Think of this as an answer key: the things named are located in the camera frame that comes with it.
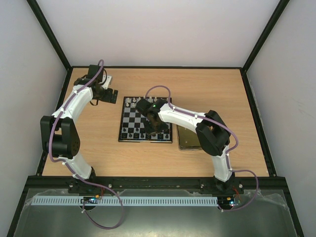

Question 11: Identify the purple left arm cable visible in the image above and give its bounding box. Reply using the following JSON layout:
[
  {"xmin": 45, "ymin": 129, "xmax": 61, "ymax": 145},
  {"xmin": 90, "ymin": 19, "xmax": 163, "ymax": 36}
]
[{"xmin": 49, "ymin": 59, "xmax": 124, "ymax": 229}]

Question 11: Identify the white slotted cable duct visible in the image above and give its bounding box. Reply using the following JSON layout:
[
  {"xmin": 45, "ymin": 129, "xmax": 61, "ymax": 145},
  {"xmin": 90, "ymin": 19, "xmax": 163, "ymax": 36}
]
[{"xmin": 31, "ymin": 196, "xmax": 218, "ymax": 207}]

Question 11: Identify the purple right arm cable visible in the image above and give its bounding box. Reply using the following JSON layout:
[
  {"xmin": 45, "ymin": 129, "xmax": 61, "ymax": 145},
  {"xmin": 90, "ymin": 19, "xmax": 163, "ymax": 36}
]
[{"xmin": 144, "ymin": 85, "xmax": 259, "ymax": 212}]

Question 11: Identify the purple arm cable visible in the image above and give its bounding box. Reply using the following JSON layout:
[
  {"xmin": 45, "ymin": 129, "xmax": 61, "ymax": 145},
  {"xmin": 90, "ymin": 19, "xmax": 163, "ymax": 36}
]
[
  {"xmin": 49, "ymin": 59, "xmax": 124, "ymax": 229},
  {"xmin": 144, "ymin": 85, "xmax": 259, "ymax": 212}
]

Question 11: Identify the black mounting rail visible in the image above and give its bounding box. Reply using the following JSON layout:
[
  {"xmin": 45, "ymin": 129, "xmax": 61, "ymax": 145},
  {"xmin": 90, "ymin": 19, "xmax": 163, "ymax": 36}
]
[{"xmin": 68, "ymin": 178, "xmax": 245, "ymax": 194}]

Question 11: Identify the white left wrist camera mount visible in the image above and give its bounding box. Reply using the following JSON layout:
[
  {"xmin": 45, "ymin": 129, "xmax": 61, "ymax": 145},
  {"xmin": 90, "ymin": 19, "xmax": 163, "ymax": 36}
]
[{"xmin": 100, "ymin": 75, "xmax": 113, "ymax": 89}]

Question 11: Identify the gold metal tin tray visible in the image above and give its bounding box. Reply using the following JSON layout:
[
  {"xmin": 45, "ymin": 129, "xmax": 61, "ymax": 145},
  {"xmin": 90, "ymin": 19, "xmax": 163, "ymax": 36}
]
[{"xmin": 176, "ymin": 125, "xmax": 201, "ymax": 151}]

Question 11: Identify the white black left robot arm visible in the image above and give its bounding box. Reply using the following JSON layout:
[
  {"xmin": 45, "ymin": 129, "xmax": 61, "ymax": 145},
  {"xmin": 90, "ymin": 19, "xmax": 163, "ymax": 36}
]
[{"xmin": 40, "ymin": 60, "xmax": 118, "ymax": 181}]

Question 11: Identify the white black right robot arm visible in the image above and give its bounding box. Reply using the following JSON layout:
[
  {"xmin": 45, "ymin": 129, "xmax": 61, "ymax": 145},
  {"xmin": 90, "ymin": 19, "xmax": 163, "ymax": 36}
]
[{"xmin": 136, "ymin": 98, "xmax": 235, "ymax": 194}]

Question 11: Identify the black aluminium frame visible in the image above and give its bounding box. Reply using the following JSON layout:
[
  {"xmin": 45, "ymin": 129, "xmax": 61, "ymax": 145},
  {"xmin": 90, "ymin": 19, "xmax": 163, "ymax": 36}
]
[{"xmin": 4, "ymin": 0, "xmax": 316, "ymax": 237}]

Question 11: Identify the black and grey chessboard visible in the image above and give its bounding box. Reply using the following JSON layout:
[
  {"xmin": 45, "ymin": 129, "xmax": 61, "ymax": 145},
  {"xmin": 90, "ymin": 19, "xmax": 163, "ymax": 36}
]
[{"xmin": 118, "ymin": 96, "xmax": 173, "ymax": 143}]

